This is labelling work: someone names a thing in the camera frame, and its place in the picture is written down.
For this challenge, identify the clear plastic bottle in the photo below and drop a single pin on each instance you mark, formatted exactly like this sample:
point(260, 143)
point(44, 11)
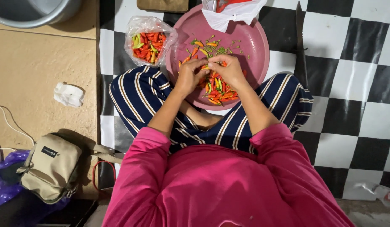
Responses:
point(379, 192)

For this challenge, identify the crumpled white tissue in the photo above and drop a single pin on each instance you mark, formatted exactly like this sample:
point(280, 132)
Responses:
point(69, 94)

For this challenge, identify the purple plastic bag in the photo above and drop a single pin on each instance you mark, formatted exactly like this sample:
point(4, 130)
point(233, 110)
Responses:
point(7, 176)

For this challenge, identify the small orange chili pepper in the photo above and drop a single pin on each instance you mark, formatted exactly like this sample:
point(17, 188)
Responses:
point(205, 67)

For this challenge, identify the pink long sleeve shirt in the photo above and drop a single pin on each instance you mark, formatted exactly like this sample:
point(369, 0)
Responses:
point(214, 186)

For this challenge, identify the scattered green chili stems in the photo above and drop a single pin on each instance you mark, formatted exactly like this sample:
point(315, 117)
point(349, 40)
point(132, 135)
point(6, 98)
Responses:
point(214, 47)

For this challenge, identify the person's right hand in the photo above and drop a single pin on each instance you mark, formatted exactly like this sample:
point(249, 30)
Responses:
point(231, 71)

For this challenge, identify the pink round plastic tray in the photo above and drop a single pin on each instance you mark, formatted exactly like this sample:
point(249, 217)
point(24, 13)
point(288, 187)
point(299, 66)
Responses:
point(251, 41)

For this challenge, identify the wooden cutting board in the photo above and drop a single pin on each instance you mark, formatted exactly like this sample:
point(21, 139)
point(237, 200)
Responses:
point(162, 5)

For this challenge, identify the clear plastic bag of chilies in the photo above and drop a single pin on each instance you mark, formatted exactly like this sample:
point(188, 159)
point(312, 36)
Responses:
point(149, 41)

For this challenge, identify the white plastic bag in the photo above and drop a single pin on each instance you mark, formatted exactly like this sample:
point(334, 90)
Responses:
point(232, 14)

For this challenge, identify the long kitchen knife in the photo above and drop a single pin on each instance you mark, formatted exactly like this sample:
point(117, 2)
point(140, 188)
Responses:
point(300, 47)

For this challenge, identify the grey metal pot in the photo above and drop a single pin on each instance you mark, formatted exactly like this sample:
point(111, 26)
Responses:
point(34, 12)

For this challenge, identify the checkered black white mat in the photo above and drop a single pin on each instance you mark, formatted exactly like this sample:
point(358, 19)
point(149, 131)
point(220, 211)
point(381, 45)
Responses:
point(346, 94)

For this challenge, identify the striped navy trousers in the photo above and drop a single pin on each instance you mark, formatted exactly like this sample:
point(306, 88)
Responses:
point(141, 94)

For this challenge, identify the pile of red chili peppers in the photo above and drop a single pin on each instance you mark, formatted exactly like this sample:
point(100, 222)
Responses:
point(218, 90)

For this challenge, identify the person's left hand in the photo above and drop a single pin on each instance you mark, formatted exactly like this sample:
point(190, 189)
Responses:
point(188, 77)

